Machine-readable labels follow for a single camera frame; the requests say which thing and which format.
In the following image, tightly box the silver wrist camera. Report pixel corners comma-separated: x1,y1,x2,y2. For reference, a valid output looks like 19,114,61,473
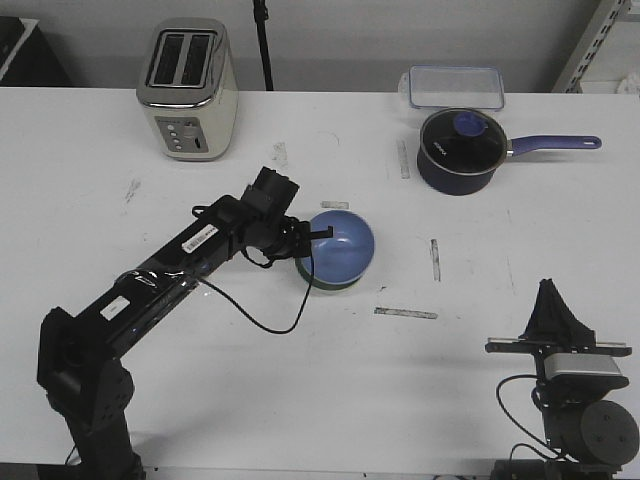
543,353,629,391

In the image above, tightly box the dark blue saucepan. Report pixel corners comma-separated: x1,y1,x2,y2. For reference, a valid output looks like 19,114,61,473
417,135,602,196

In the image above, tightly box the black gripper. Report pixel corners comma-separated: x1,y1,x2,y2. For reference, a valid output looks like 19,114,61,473
260,217,334,260
485,279,630,380

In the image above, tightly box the cream toaster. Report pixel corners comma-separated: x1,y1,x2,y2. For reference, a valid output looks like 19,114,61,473
136,17,239,162

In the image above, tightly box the clear plastic container blue lid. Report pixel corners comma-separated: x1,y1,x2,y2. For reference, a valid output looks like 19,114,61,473
398,65,505,111

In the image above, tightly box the black tripod pole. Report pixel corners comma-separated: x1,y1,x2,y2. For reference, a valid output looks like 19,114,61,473
252,0,274,91

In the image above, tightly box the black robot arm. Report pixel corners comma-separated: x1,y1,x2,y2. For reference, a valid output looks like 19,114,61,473
36,167,334,479
485,279,639,479

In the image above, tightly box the glass pot lid blue knob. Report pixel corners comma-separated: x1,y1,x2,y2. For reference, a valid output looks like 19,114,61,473
420,108,507,175

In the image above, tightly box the white slotted shelf rack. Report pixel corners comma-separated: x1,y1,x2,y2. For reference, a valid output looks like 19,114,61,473
551,1,639,94

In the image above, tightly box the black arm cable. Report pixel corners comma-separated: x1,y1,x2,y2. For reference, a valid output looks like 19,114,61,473
199,244,316,335
496,375,571,464

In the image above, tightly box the blue bowl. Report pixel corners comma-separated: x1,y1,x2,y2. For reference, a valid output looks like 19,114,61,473
310,210,375,265

